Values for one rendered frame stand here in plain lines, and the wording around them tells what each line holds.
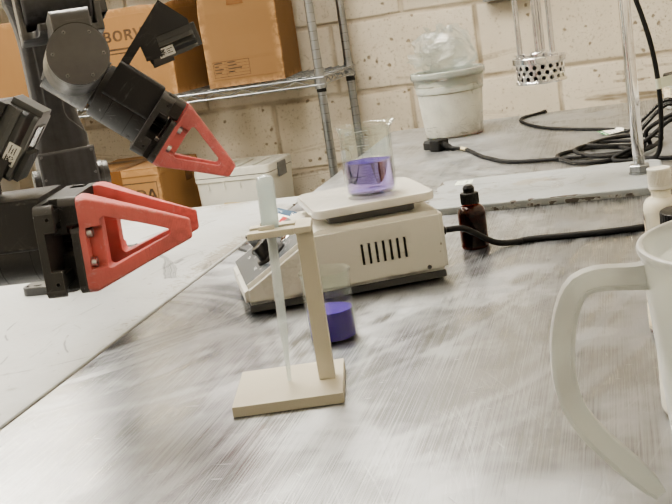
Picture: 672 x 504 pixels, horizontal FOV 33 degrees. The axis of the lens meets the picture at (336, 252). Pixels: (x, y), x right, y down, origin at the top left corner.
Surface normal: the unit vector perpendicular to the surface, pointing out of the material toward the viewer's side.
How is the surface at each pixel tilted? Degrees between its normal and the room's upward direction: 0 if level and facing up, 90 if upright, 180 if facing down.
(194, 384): 0
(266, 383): 0
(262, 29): 91
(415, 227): 90
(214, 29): 91
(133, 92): 89
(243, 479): 0
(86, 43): 79
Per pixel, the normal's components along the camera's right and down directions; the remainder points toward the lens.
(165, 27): 0.16, 0.18
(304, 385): -0.14, -0.97
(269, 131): -0.23, 0.24
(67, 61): 0.29, -0.04
